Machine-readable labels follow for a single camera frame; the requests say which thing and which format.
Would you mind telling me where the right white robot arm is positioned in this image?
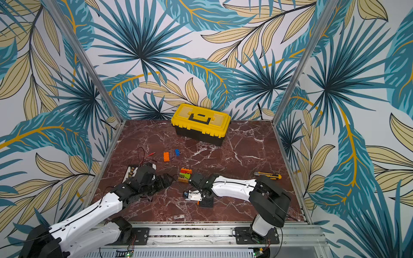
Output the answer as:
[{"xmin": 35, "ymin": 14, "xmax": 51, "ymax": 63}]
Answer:
[{"xmin": 183, "ymin": 174, "xmax": 291, "ymax": 238}]

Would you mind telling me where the green 2x4 brick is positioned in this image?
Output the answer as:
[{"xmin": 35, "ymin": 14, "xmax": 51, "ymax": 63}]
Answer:
[{"xmin": 180, "ymin": 173, "xmax": 191, "ymax": 180}]

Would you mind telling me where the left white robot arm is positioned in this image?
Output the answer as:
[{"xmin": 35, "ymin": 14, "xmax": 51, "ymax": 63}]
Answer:
[{"xmin": 19, "ymin": 164, "xmax": 174, "ymax": 258}]

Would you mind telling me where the aluminium front rail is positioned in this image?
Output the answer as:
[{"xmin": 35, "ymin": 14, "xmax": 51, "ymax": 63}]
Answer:
[{"xmin": 87, "ymin": 222, "xmax": 333, "ymax": 258}]

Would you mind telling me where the tan 2x4 brick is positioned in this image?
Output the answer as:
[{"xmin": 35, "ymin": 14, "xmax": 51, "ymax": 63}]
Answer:
[{"xmin": 177, "ymin": 177, "xmax": 189, "ymax": 183}]

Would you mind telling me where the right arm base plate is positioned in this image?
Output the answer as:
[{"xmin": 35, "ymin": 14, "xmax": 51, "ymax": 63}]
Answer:
[{"xmin": 232, "ymin": 227, "xmax": 280, "ymax": 245}]

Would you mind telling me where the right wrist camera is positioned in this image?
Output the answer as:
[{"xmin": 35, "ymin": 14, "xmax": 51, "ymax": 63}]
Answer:
[{"xmin": 183, "ymin": 190, "xmax": 202, "ymax": 202}]

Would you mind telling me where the yellow black toolbox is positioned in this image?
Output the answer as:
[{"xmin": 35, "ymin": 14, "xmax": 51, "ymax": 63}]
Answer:
[{"xmin": 171, "ymin": 104, "xmax": 231, "ymax": 146}]

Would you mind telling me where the yellow utility knife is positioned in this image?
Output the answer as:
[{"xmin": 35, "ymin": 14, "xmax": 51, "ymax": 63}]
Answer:
[{"xmin": 253, "ymin": 172, "xmax": 282, "ymax": 180}]

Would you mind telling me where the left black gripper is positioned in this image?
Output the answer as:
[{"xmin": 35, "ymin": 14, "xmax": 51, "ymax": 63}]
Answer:
[{"xmin": 140, "ymin": 172, "xmax": 174, "ymax": 197}]

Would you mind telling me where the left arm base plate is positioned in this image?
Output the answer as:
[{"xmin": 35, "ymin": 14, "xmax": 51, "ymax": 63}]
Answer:
[{"xmin": 120, "ymin": 227, "xmax": 149, "ymax": 246}]

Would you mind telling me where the orange 2x4 brick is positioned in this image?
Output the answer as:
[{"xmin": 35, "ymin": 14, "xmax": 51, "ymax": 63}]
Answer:
[
  {"xmin": 163, "ymin": 152, "xmax": 170, "ymax": 162},
  {"xmin": 180, "ymin": 168, "xmax": 192, "ymax": 174}
]

